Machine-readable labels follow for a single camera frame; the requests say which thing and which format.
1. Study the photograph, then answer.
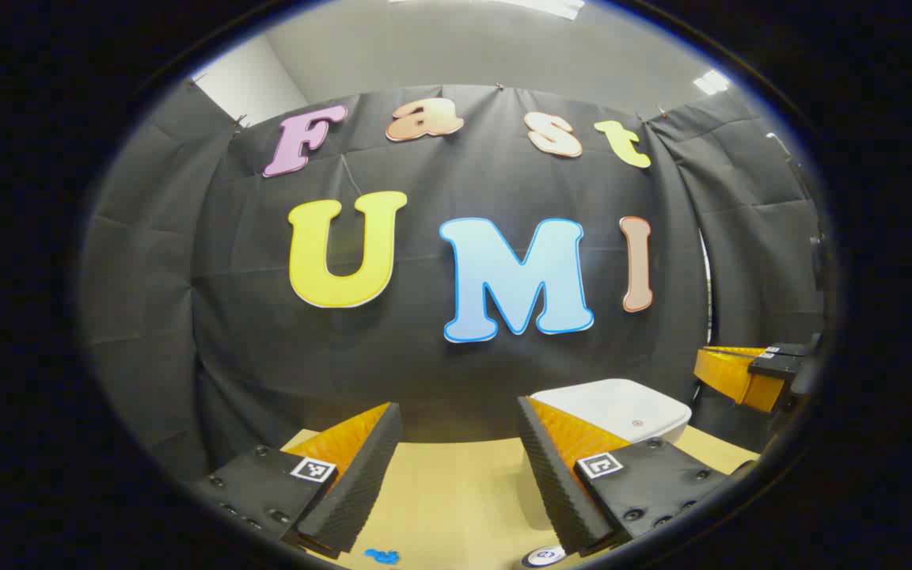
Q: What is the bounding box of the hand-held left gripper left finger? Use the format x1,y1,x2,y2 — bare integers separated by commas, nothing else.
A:
187,401,404,559

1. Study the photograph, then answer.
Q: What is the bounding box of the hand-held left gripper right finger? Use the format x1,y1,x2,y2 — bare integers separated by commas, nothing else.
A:
516,396,734,557

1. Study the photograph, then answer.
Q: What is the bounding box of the white desktop garbage bin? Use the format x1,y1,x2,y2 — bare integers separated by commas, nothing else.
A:
529,378,693,446

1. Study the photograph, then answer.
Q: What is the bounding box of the wooden desktop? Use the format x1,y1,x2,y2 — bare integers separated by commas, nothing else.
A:
278,424,762,570

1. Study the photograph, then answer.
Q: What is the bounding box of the black backdrop cloth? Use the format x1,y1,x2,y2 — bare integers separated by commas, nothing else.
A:
80,79,829,492

